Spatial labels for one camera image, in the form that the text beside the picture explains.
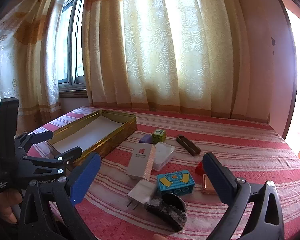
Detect grey box with red square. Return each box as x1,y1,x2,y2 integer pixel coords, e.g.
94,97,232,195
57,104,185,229
126,143,157,181

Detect white paper liner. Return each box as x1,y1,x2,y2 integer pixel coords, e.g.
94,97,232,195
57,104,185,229
52,114,127,155

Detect white and orange side curtain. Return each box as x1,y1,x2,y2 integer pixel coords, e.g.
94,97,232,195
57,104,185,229
0,0,65,153

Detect gold metal tin box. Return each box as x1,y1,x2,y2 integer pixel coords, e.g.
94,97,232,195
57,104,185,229
47,109,137,165

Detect person's left hand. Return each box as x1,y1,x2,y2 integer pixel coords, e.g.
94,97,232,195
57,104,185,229
0,190,19,227

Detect white charger plug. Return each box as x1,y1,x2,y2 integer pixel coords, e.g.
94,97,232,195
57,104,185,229
126,180,157,209

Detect black patterned case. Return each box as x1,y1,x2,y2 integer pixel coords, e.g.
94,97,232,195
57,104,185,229
144,192,187,232

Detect blue printed toy brick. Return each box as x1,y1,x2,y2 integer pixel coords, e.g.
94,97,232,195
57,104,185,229
157,170,196,196

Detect purple block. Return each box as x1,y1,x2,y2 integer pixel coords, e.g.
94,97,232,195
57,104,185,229
139,134,153,145

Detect brown window sill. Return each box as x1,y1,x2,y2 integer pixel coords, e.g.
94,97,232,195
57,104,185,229
59,83,88,98

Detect clear plastic box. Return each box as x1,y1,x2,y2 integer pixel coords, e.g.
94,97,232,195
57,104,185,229
152,142,176,171

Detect sliding window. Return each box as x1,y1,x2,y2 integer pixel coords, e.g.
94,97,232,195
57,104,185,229
56,0,87,85

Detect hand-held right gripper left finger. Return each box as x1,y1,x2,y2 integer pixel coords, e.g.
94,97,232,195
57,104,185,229
19,152,102,240

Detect brown door frame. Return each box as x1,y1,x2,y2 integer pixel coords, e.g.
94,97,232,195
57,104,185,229
270,0,300,142

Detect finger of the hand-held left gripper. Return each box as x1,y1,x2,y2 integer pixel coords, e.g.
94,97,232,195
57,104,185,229
22,146,83,181
14,130,54,155

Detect red toy brick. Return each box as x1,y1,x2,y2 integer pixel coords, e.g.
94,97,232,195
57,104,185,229
194,160,206,176

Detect cream and orange wide curtain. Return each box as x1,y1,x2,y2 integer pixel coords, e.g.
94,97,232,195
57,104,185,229
81,0,272,119

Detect green toy block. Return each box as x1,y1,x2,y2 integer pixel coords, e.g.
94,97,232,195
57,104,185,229
151,129,166,144

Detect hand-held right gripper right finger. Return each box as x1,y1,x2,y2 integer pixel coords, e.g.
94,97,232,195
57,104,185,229
202,152,285,240

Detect dark brown comb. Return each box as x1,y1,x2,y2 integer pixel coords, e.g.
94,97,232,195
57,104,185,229
176,135,201,157

